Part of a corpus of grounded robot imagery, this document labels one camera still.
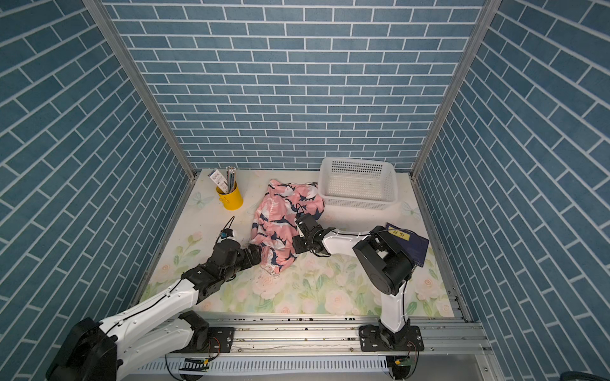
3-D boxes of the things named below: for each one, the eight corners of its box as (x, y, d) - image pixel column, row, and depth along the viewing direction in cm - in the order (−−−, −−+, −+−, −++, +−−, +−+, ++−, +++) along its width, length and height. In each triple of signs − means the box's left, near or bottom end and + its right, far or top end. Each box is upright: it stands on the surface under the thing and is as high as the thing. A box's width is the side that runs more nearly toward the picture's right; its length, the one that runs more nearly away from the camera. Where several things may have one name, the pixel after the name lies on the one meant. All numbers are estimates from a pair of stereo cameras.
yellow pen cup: (224, 212, 108) (216, 197, 99) (223, 201, 112) (216, 185, 104) (243, 208, 110) (237, 193, 101) (243, 197, 114) (237, 182, 105)
